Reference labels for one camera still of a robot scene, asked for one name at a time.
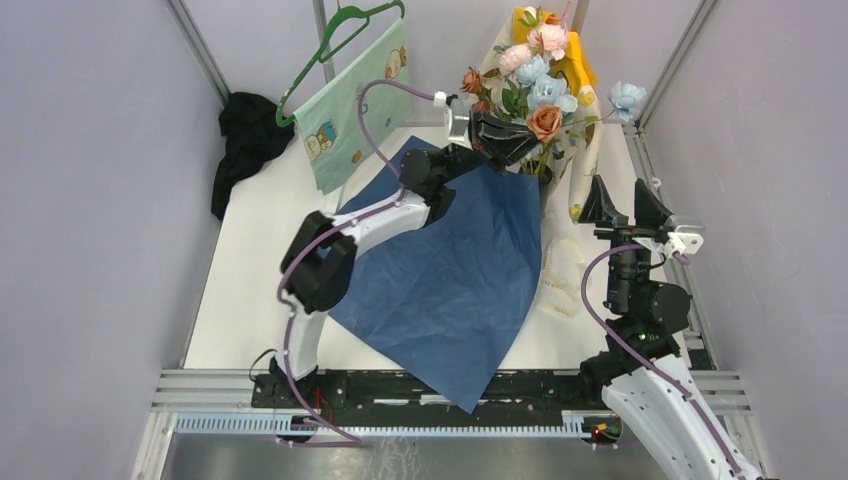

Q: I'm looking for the blue wrapping paper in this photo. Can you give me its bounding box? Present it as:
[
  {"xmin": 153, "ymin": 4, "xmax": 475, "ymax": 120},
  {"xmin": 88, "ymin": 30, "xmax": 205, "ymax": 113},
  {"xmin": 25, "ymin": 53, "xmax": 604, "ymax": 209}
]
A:
[{"xmin": 330, "ymin": 167, "xmax": 542, "ymax": 412}]

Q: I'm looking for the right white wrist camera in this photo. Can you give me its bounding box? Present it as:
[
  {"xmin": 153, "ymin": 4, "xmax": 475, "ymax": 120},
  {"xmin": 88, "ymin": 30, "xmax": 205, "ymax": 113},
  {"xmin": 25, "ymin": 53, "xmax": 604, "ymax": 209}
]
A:
[{"xmin": 643, "ymin": 215, "xmax": 705, "ymax": 258}]

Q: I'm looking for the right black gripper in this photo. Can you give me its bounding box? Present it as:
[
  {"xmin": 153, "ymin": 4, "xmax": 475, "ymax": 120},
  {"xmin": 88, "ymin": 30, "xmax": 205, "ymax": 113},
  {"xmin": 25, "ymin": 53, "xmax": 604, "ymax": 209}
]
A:
[{"xmin": 576, "ymin": 173, "xmax": 674, "ymax": 312}]

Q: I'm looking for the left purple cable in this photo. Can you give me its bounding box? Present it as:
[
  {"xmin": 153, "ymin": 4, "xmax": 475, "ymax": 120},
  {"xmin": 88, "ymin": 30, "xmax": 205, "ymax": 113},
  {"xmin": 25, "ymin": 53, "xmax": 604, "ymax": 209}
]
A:
[{"xmin": 275, "ymin": 79, "xmax": 439, "ymax": 448}]

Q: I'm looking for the black cloth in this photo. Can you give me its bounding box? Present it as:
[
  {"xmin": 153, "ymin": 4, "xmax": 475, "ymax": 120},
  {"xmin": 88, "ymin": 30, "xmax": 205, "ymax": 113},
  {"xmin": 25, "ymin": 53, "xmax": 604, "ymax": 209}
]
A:
[{"xmin": 210, "ymin": 92, "xmax": 295, "ymax": 221}]

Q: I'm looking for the flower bunch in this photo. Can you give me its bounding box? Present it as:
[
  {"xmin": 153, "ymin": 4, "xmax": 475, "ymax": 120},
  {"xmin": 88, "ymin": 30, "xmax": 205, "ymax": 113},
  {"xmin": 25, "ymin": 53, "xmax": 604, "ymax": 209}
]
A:
[{"xmin": 492, "ymin": 6, "xmax": 647, "ymax": 177}]

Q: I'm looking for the green clothes hanger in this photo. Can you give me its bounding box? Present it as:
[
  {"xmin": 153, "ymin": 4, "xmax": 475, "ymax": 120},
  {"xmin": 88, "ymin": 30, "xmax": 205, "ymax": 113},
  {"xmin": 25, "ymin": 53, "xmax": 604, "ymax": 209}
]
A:
[{"xmin": 275, "ymin": 0, "xmax": 406, "ymax": 127}]

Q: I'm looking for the orange flower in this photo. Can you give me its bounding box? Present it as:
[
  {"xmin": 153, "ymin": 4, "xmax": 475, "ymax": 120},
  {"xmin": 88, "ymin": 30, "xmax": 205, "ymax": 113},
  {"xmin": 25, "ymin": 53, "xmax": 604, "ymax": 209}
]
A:
[{"xmin": 461, "ymin": 67, "xmax": 493, "ymax": 113}]

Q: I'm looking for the small rust rose stem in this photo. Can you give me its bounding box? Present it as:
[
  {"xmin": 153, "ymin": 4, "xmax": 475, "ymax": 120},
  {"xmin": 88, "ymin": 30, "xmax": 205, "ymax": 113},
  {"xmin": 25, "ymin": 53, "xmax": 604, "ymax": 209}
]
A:
[{"xmin": 522, "ymin": 104, "xmax": 563, "ymax": 175}]

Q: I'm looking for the cream ribbon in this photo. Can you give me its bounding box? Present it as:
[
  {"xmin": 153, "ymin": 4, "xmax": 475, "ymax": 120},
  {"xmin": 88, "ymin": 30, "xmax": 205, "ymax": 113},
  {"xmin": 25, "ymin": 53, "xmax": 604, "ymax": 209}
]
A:
[{"xmin": 535, "ymin": 237, "xmax": 587, "ymax": 319}]

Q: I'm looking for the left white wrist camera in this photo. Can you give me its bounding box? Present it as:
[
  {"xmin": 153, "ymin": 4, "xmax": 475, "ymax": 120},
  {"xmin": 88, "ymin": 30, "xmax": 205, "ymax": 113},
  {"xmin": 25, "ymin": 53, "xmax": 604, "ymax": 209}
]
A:
[{"xmin": 433, "ymin": 91, "xmax": 471, "ymax": 148}]

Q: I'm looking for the black vase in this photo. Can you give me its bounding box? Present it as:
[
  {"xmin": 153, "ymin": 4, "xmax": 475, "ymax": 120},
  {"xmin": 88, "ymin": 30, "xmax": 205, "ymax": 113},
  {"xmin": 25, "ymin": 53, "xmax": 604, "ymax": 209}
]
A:
[{"xmin": 536, "ymin": 167, "xmax": 556, "ymax": 218}]

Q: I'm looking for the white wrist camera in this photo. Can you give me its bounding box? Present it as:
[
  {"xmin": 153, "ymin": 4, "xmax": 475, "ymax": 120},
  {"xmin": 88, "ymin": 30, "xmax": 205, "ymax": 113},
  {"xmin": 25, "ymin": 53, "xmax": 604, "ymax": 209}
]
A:
[
  {"xmin": 643, "ymin": 215, "xmax": 705, "ymax": 258},
  {"xmin": 433, "ymin": 91, "xmax": 471, "ymax": 148}
]

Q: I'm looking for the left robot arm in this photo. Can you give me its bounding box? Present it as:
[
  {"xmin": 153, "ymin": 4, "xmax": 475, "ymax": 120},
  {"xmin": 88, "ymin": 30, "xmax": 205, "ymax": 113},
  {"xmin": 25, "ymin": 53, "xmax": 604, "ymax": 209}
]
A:
[{"xmin": 269, "ymin": 112, "xmax": 541, "ymax": 408}]

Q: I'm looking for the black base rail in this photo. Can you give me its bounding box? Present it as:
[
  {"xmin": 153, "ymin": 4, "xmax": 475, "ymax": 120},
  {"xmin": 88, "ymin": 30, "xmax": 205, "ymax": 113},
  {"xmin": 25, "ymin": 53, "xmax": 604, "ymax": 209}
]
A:
[{"xmin": 249, "ymin": 370, "xmax": 623, "ymax": 438}]

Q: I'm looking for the yellow patterned child shirt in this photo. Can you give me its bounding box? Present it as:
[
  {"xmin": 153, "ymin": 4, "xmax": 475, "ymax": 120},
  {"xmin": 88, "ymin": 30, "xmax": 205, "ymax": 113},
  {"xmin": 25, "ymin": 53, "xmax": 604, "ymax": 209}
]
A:
[{"xmin": 462, "ymin": 6, "xmax": 605, "ymax": 221}]

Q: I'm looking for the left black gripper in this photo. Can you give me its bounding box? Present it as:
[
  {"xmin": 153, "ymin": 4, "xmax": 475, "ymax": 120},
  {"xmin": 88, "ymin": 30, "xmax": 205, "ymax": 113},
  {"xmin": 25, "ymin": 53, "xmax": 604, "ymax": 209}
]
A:
[{"xmin": 437, "ymin": 108, "xmax": 551, "ymax": 185}]

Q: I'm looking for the green cartoon cloth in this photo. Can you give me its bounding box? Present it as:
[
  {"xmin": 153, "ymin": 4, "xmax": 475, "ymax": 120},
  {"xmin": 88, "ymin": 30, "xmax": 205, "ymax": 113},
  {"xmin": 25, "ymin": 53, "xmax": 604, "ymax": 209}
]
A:
[{"xmin": 294, "ymin": 19, "xmax": 413, "ymax": 194}]

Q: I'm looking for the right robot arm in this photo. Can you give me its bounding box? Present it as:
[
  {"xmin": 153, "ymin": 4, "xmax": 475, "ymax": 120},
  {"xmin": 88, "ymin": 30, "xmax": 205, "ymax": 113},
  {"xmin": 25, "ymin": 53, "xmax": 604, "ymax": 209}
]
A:
[{"xmin": 577, "ymin": 175, "xmax": 763, "ymax": 479}]

